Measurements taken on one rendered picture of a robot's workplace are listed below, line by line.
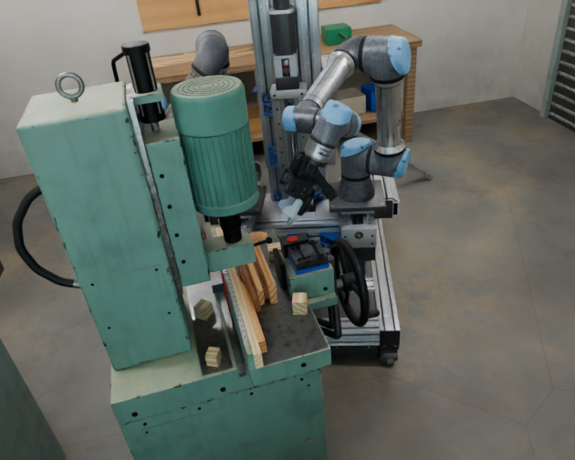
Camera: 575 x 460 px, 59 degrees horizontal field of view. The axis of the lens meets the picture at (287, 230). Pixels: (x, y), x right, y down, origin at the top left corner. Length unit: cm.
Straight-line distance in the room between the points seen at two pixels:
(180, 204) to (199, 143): 17
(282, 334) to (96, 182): 60
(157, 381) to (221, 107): 75
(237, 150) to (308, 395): 77
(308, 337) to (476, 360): 135
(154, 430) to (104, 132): 83
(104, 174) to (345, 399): 155
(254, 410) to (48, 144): 91
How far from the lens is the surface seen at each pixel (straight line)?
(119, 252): 128
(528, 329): 276
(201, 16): 447
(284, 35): 191
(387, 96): 178
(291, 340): 133
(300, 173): 136
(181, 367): 147
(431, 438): 226
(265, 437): 168
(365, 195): 202
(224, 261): 141
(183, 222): 129
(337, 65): 167
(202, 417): 154
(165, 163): 121
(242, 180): 125
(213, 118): 117
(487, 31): 530
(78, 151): 116
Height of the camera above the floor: 185
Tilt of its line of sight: 33 degrees down
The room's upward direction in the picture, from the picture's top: 6 degrees counter-clockwise
